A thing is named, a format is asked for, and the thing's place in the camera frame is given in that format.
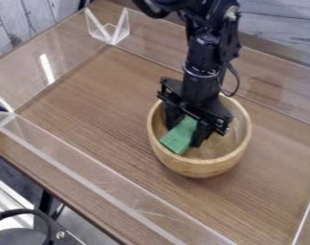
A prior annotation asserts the green rectangular block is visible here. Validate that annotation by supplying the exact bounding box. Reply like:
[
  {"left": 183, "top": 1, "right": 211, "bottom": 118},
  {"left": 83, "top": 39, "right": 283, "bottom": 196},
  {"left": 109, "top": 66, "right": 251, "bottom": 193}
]
[{"left": 159, "top": 116, "right": 197, "bottom": 155}]

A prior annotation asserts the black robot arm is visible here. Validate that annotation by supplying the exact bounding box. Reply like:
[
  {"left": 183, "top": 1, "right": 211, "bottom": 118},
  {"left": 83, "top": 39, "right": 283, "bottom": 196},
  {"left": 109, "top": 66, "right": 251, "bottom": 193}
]
[{"left": 132, "top": 0, "right": 241, "bottom": 147}]

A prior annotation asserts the brown wooden bowl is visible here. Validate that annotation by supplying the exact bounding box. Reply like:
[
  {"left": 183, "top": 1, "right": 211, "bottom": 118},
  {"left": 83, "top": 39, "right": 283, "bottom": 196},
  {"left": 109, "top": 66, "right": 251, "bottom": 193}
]
[{"left": 145, "top": 96, "right": 252, "bottom": 178}]

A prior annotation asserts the black table leg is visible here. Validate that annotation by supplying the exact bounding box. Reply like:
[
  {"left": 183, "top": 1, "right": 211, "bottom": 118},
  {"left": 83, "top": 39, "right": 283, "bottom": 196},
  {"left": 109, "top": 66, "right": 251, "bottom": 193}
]
[{"left": 39, "top": 190, "right": 52, "bottom": 214}]

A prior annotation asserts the clear acrylic tray wall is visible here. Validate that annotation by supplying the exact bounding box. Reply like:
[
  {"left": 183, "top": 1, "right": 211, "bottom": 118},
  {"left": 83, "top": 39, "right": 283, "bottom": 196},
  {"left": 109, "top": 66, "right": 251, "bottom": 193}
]
[{"left": 0, "top": 3, "right": 310, "bottom": 245}]

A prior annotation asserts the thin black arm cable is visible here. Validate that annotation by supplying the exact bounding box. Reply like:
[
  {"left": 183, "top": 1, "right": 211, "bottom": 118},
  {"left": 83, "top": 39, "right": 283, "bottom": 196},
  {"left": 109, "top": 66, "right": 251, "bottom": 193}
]
[{"left": 220, "top": 61, "right": 241, "bottom": 98}]

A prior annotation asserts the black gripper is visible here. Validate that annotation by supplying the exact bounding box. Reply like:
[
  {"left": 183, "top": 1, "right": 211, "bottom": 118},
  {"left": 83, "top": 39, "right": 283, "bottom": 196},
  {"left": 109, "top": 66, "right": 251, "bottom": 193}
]
[{"left": 157, "top": 63, "right": 232, "bottom": 147}]

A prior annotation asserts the grey metal base plate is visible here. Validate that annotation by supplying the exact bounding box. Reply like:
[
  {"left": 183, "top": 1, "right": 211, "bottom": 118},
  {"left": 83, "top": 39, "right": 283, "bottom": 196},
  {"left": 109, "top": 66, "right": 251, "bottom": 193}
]
[{"left": 0, "top": 216, "right": 87, "bottom": 245}]

